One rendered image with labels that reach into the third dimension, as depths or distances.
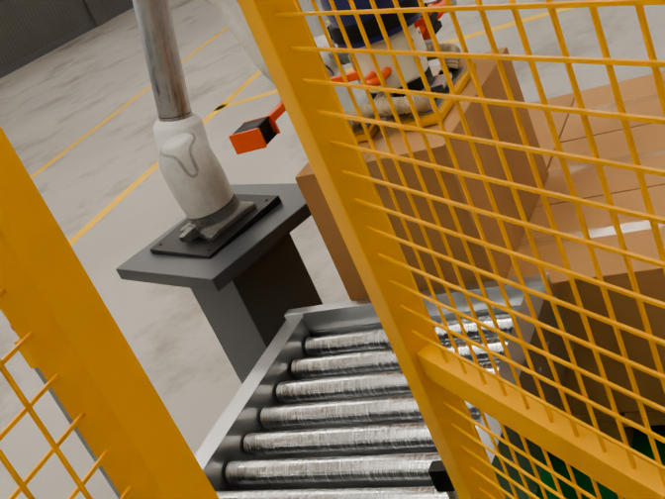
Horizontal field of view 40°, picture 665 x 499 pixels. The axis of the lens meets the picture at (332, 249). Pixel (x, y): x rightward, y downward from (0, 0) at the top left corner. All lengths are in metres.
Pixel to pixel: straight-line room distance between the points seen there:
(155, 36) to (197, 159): 0.38
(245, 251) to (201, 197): 0.23
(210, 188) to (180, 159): 0.12
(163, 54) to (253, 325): 0.82
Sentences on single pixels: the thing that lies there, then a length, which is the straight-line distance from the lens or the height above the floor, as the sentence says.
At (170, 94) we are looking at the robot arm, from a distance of 2.74.
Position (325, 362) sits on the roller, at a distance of 2.22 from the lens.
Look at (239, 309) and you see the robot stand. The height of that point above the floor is 0.55.
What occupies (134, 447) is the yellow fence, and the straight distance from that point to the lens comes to 0.76.
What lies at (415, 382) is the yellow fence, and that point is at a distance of 1.25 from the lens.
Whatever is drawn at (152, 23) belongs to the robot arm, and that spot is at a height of 1.34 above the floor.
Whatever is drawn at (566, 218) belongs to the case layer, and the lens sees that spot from 2.43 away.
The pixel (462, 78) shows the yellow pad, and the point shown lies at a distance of 2.35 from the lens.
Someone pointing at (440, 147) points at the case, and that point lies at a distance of 2.04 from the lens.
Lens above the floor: 1.64
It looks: 23 degrees down
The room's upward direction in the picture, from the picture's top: 24 degrees counter-clockwise
